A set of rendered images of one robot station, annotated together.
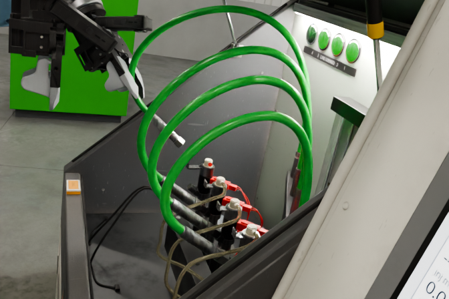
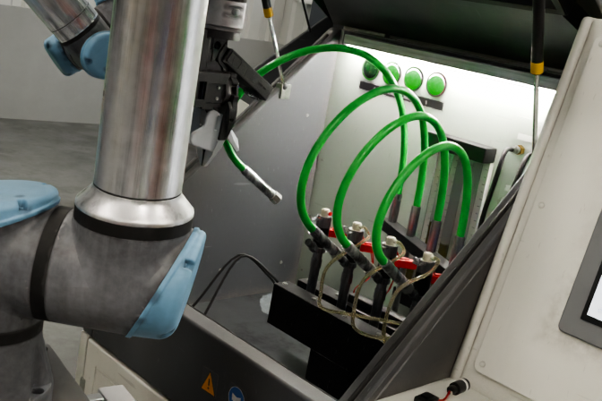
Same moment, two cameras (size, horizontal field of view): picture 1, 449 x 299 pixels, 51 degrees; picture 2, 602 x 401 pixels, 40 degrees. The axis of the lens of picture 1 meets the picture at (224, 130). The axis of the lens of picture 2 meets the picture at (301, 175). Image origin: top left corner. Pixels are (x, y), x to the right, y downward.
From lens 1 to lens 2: 81 cm
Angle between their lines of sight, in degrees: 24
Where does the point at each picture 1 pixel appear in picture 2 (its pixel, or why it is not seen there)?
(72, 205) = not seen: hidden behind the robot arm
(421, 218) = not seen: outside the picture
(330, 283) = (543, 265)
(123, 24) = not seen: hidden behind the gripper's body
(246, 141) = (290, 200)
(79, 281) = (249, 350)
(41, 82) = (207, 135)
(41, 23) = (221, 73)
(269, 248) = (476, 256)
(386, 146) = (569, 154)
